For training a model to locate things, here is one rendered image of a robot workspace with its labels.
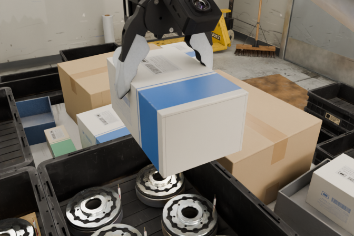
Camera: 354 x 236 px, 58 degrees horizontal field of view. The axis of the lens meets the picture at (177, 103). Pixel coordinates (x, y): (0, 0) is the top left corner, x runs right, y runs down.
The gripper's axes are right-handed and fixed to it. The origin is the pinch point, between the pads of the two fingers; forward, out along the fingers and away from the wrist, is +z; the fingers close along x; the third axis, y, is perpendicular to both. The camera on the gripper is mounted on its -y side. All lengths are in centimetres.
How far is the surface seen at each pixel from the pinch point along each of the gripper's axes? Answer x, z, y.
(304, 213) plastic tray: -27.9, 32.4, -7.1
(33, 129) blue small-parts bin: 19, 35, 60
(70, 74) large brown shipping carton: 4, 21, 65
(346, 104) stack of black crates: -154, 73, 65
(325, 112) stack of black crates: -129, 70, 61
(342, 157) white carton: -45, 27, -2
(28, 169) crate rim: 21.2, 18.2, 16.2
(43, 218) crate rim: 20.3, 18.3, 3.1
